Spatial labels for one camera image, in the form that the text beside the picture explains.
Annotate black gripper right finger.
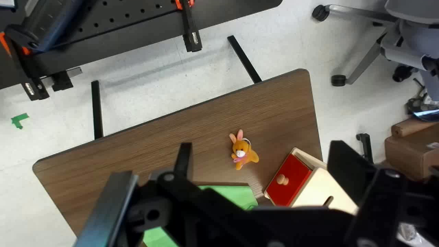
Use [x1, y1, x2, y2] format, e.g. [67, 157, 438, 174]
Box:
[347, 167, 409, 247]

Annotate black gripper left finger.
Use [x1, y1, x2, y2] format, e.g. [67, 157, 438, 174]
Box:
[129, 141, 276, 247]

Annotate wooden drawer with red front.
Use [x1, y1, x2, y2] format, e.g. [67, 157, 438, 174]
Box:
[263, 152, 314, 208]

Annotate green cloth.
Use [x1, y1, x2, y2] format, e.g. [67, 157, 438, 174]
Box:
[141, 182, 261, 247]

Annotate black equipment stand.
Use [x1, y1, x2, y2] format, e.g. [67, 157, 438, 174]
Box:
[327, 131, 379, 204]

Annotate light wooden box with slot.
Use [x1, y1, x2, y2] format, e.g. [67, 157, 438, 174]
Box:
[262, 146, 361, 216]

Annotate brown cardboard box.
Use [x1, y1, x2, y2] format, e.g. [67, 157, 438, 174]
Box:
[384, 116, 439, 182]

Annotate brown wooden table black legs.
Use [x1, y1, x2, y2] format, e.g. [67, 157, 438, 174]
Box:
[32, 34, 324, 237]

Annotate orange plush bunny toy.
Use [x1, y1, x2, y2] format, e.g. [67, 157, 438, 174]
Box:
[228, 128, 261, 171]

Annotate grey office chair base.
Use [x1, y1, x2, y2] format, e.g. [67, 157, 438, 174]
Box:
[311, 0, 439, 104]

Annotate green floor tape mark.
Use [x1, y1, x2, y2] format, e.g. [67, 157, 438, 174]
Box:
[10, 111, 30, 130]

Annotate tangle of cables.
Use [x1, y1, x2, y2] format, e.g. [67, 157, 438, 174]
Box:
[403, 78, 439, 123]

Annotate black clamp with orange handle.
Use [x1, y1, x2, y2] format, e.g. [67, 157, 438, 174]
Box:
[173, 0, 204, 53]
[0, 30, 52, 101]

